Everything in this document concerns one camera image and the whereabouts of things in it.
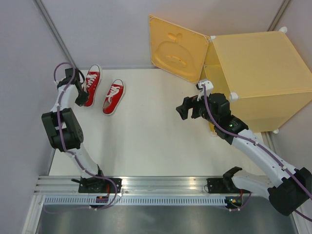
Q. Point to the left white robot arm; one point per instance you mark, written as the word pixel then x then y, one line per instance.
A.
pixel 63 129

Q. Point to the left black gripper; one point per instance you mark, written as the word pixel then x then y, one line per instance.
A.
pixel 82 102

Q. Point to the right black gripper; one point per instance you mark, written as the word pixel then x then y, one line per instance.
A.
pixel 188 103

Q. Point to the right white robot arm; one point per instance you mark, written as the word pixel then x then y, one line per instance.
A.
pixel 286 187

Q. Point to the yellow plastic shoe cabinet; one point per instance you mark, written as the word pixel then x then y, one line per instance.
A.
pixel 261 74

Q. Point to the yellow cabinet door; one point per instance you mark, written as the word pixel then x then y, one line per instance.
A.
pixel 176 49

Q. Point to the white slotted cable duct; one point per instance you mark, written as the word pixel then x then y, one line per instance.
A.
pixel 137 200

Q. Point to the aluminium mounting rail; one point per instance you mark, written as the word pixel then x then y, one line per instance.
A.
pixel 153 185

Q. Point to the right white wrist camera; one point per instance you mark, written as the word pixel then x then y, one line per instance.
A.
pixel 204 85

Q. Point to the red canvas sneaker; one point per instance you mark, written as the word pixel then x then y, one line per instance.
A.
pixel 91 83
pixel 113 97

